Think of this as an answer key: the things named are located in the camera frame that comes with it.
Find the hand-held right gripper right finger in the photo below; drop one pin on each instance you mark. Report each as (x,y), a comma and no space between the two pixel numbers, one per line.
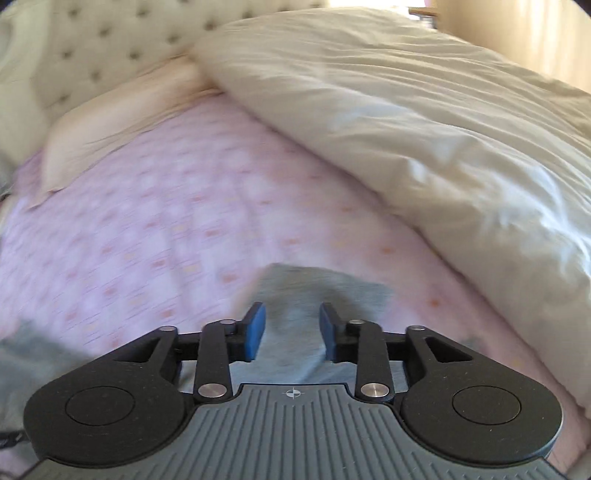
(328,330)

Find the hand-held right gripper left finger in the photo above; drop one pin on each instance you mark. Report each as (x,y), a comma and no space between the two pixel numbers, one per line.
(256,330)

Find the grey towel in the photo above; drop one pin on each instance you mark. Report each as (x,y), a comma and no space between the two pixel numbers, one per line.
(291,318)

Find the pink patterned bedsheet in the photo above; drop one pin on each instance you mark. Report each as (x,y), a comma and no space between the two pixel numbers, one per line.
(161,221)

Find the white duvet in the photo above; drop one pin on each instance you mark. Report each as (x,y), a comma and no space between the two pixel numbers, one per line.
(415,120)

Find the cream pillow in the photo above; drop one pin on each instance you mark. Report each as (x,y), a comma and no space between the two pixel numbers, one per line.
(106,120)

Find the cream tufted headboard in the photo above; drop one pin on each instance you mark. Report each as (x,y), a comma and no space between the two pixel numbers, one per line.
(115,41)

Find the wooden furniture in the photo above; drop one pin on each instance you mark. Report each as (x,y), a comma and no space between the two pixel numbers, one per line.
(422,16)

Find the cream cloth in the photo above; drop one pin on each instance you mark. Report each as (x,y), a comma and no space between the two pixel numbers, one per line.
(18,92)

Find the cream curtain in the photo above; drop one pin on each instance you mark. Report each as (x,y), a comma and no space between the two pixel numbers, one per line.
(521,32)

